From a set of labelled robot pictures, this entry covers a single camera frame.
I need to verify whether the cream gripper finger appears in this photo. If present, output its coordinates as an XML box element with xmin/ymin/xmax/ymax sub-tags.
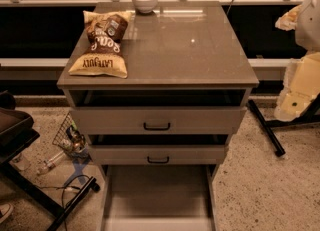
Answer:
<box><xmin>275</xmin><ymin>5</ymin><xmax>301</xmax><ymax>31</ymax></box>

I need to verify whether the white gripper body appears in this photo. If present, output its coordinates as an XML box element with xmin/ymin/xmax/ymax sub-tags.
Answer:
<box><xmin>274</xmin><ymin>52</ymin><xmax>320</xmax><ymax>122</ymax></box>

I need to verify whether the brown chip bag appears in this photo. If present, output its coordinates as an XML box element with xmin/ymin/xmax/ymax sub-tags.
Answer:
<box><xmin>69</xmin><ymin>11</ymin><xmax>131</xmax><ymax>78</ymax></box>

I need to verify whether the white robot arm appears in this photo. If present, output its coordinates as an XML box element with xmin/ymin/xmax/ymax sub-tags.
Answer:
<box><xmin>274</xmin><ymin>0</ymin><xmax>320</xmax><ymax>122</ymax></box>

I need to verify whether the open bottom drawer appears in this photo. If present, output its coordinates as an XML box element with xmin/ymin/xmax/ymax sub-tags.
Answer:
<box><xmin>97</xmin><ymin>165</ymin><xmax>218</xmax><ymax>231</ymax></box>

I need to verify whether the black metal stand right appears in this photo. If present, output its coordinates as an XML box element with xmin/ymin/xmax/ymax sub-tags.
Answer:
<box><xmin>248</xmin><ymin>94</ymin><xmax>320</xmax><ymax>157</ymax></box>

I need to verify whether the clear plastic bottle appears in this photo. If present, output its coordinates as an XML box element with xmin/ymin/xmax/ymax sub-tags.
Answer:
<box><xmin>37</xmin><ymin>151</ymin><xmax>66</xmax><ymax>175</ymax></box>

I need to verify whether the shoe tip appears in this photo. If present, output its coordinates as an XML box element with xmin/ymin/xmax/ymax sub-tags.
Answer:
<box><xmin>0</xmin><ymin>203</ymin><xmax>14</xmax><ymax>224</ymax></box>

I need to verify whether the middle drawer with black handle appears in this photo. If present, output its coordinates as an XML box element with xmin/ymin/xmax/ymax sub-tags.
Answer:
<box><xmin>88</xmin><ymin>145</ymin><xmax>228</xmax><ymax>165</ymax></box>

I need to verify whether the drawer with black handle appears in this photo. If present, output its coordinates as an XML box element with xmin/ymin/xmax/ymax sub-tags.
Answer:
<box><xmin>88</xmin><ymin>145</ymin><xmax>228</xmax><ymax>165</ymax></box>
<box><xmin>70</xmin><ymin>107</ymin><xmax>246</xmax><ymax>135</ymax></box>

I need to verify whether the top drawer with black handle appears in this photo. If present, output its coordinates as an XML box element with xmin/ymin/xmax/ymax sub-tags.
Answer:
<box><xmin>70</xmin><ymin>107</ymin><xmax>246</xmax><ymax>135</ymax></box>

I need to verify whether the wire mesh basket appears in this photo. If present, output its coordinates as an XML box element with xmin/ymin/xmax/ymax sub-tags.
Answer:
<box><xmin>53</xmin><ymin>113</ymin><xmax>89</xmax><ymax>159</ymax></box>

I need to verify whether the black cable on floor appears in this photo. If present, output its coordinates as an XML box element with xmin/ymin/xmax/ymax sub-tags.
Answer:
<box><xmin>34</xmin><ymin>174</ymin><xmax>92</xmax><ymax>231</ymax></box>

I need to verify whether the black table frame left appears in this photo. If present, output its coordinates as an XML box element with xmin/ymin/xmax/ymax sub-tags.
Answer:
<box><xmin>0</xmin><ymin>95</ymin><xmax>102</xmax><ymax>231</ymax></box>

